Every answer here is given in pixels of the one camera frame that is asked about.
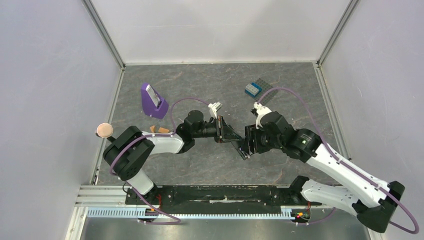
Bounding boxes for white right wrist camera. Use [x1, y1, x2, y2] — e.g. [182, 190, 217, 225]
[253, 102, 272, 129]

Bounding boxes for light grey lego brick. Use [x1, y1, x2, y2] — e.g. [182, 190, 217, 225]
[244, 83, 259, 97]

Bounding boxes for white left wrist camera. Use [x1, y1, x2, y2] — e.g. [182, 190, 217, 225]
[208, 101, 223, 119]

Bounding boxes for white comb cable duct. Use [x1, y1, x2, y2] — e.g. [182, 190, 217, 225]
[86, 207, 307, 221]

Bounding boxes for blue lego brick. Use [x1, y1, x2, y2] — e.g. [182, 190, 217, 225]
[244, 82, 262, 98]

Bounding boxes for aluminium frame rail right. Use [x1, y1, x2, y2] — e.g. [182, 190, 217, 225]
[312, 0, 385, 240]

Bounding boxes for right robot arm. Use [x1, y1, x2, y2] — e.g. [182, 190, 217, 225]
[240, 108, 405, 233]

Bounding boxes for white device in stand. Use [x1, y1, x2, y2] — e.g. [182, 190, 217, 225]
[145, 84, 162, 109]

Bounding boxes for wooden blocks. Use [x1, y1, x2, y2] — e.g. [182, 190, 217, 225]
[149, 125, 171, 134]

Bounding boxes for black remote control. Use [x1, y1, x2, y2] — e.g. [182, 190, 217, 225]
[231, 140, 250, 161]

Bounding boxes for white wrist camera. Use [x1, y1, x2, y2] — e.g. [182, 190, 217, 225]
[253, 102, 272, 129]
[208, 101, 223, 119]

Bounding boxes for pink round knob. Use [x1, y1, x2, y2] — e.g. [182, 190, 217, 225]
[95, 122, 114, 139]

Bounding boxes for grey lego baseplate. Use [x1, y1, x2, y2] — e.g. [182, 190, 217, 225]
[251, 78, 277, 105]

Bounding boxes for aluminium frame rail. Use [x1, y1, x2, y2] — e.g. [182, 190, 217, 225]
[312, 0, 385, 240]
[65, 0, 126, 240]

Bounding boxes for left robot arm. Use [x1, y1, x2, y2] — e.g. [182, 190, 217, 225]
[102, 110, 243, 204]

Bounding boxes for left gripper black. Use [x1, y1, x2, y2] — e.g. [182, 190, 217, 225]
[192, 115, 242, 144]

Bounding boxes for purple stand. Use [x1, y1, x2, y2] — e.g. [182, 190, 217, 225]
[140, 82, 169, 120]

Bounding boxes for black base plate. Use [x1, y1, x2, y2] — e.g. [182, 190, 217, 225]
[144, 185, 308, 214]

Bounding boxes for aluminium frame rail left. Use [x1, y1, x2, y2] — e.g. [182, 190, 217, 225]
[65, 0, 126, 240]

